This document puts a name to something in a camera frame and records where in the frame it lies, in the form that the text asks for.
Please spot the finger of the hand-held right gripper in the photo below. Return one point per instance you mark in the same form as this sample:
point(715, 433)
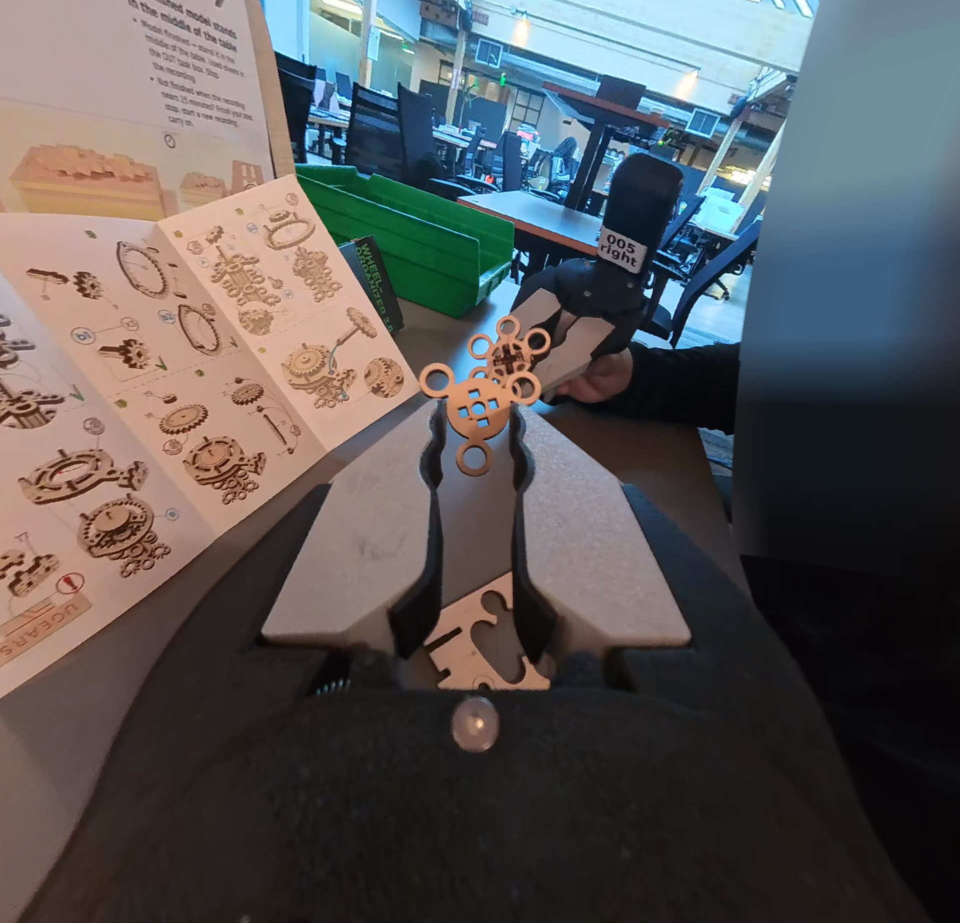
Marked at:
point(585, 349)
point(536, 309)

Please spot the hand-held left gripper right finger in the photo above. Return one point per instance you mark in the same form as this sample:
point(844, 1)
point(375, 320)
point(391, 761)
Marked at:
point(592, 548)

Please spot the brown standing desk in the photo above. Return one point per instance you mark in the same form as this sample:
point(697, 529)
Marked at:
point(600, 98)

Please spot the person's right hand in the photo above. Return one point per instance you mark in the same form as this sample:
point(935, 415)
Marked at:
point(607, 383)

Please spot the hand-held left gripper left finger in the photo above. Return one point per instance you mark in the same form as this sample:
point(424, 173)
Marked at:
point(360, 548)

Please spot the black office chair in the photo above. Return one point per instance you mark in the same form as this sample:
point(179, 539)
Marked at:
point(712, 278)
point(375, 128)
point(296, 105)
point(418, 135)

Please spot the person's dark clothing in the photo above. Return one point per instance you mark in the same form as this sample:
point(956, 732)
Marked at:
point(862, 713)

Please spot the person's right forearm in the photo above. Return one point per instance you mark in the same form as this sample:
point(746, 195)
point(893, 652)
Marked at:
point(682, 387)

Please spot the green plastic bin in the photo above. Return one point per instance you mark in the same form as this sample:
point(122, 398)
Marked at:
point(435, 263)

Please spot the brown office table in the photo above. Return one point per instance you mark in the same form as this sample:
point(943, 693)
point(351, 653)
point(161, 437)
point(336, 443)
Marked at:
point(540, 218)

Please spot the standing printed instruction card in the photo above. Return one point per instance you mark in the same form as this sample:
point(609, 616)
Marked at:
point(75, 60)

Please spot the black model kit box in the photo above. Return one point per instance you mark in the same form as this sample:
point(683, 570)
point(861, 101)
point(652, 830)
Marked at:
point(364, 293)

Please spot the wooden axle assembly with rings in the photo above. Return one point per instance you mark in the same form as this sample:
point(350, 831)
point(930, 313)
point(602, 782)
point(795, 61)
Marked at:
point(495, 366)

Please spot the laser-cut wooden parts sheet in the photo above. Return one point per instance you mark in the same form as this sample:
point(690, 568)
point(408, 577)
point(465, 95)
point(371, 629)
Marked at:
point(465, 630)

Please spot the folded paper instruction sheet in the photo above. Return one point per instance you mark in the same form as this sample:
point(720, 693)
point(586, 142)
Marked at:
point(217, 323)

